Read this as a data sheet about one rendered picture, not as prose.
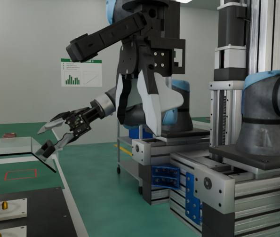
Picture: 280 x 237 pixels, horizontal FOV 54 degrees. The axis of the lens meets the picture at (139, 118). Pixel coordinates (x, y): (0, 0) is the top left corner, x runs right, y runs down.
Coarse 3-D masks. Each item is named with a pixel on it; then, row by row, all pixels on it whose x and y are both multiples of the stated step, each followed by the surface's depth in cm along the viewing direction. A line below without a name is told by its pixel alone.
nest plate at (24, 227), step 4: (12, 228) 86; (16, 228) 86; (20, 228) 86; (24, 228) 86; (0, 232) 84; (4, 232) 84; (8, 232) 84; (12, 232) 84; (16, 232) 84; (20, 232) 84; (24, 232) 84; (4, 236) 82; (8, 236) 82; (12, 236) 82; (16, 236) 82; (20, 236) 82; (24, 236) 82
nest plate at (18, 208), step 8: (16, 200) 108; (24, 200) 108; (0, 208) 101; (8, 208) 101; (16, 208) 101; (24, 208) 101; (0, 216) 94; (8, 216) 95; (16, 216) 96; (24, 216) 97
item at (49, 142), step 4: (48, 140) 83; (44, 144) 83; (48, 144) 78; (52, 144) 79; (44, 148) 83; (48, 148) 75; (52, 148) 75; (44, 152) 75; (48, 152) 75; (52, 152) 75; (44, 156) 75; (48, 156) 75
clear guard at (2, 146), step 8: (0, 144) 76; (8, 144) 76; (16, 144) 76; (24, 144) 76; (32, 144) 77; (40, 144) 90; (0, 152) 66; (8, 152) 66; (16, 152) 66; (24, 152) 66; (32, 152) 67; (40, 152) 76; (40, 160) 68; (48, 160) 75
